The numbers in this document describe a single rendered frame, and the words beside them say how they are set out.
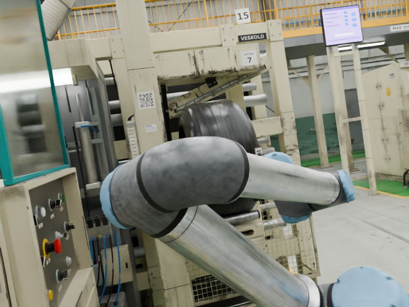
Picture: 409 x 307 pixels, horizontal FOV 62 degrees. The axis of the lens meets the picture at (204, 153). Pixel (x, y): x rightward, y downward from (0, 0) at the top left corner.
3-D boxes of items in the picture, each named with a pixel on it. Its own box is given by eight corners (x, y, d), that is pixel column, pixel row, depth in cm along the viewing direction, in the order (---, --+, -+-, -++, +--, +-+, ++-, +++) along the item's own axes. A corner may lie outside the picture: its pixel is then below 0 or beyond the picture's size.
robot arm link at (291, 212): (314, 220, 97) (296, 180, 97) (280, 229, 104) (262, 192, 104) (323, 208, 104) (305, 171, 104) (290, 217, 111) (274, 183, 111)
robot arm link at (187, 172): (186, 110, 49) (351, 165, 99) (134, 142, 57) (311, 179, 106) (199, 187, 45) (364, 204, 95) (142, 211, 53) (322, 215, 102)
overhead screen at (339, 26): (325, 46, 500) (320, 8, 497) (324, 47, 505) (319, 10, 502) (363, 41, 507) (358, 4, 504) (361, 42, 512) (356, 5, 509)
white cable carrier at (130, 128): (142, 222, 158) (125, 121, 156) (142, 220, 163) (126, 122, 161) (152, 220, 159) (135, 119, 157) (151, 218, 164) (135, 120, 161)
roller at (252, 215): (188, 235, 154) (187, 225, 153) (187, 231, 158) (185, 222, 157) (260, 220, 160) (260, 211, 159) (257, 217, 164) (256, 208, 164)
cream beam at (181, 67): (156, 81, 182) (151, 53, 181) (154, 88, 207) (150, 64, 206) (263, 67, 193) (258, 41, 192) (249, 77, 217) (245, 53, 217)
